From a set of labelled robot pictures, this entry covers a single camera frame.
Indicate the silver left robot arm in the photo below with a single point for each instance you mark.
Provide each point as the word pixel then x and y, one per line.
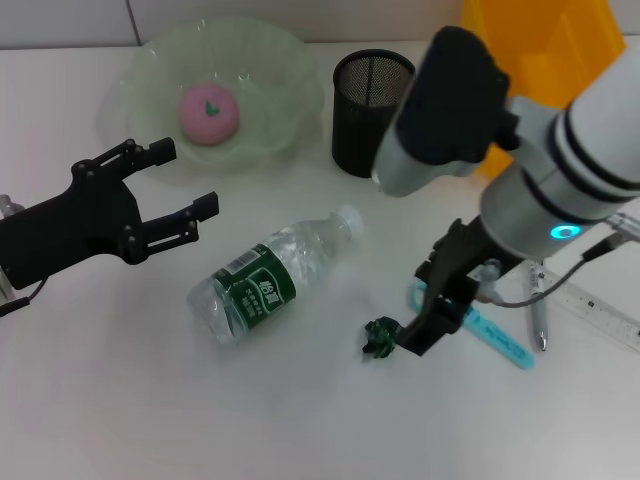
pixel 9 206

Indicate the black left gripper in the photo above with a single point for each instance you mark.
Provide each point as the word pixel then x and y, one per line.
pixel 75 225

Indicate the clear plastic ruler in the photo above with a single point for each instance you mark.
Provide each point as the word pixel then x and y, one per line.
pixel 600 310

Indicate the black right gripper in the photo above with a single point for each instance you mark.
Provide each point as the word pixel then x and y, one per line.
pixel 457 265

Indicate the blue scissors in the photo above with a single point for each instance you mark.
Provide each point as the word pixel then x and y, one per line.
pixel 500 345

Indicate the yellow plastic bin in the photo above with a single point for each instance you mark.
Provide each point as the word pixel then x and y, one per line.
pixel 550 30

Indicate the silver pen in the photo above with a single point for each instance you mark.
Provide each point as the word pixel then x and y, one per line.
pixel 539 320

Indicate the clear green-label water bottle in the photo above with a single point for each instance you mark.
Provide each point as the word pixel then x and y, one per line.
pixel 260 280

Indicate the black mesh pen holder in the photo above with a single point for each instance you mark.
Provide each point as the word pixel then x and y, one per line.
pixel 357 115

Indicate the pink peach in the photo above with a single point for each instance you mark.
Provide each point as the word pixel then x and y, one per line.
pixel 210 114

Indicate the translucent green fruit plate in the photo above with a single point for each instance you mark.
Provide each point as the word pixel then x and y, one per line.
pixel 270 75

